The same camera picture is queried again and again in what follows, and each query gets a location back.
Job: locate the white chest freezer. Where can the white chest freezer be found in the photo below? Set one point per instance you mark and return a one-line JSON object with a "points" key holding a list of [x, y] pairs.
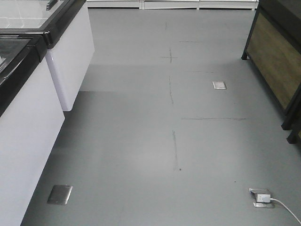
{"points": [[65, 27], [30, 120]]}

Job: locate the open floor socket box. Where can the open floor socket box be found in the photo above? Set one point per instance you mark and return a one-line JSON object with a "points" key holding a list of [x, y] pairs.
{"points": [[253, 192]]}

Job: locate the closed steel floor socket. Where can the closed steel floor socket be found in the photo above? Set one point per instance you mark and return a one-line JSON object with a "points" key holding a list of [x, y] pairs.
{"points": [[60, 194]]}

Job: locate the black wooden produce stand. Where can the black wooden produce stand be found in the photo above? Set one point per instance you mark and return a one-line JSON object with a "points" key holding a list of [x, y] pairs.
{"points": [[274, 47]]}

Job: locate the white power adapter plug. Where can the white power adapter plug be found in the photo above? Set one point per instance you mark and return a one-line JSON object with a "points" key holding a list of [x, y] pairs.
{"points": [[263, 198]]}

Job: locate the near white chest freezer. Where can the near white chest freezer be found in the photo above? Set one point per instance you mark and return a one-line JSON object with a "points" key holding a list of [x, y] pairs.
{"points": [[30, 120]]}

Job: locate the white supermarket shelf unit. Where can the white supermarket shelf unit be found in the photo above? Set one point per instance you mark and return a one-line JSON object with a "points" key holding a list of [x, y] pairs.
{"points": [[174, 4]]}

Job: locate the far steel floor socket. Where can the far steel floor socket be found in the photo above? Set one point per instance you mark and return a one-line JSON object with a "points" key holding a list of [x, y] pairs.
{"points": [[219, 85]]}

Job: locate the far white chest freezer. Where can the far white chest freezer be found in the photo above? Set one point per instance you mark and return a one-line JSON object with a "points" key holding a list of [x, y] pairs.
{"points": [[65, 27]]}

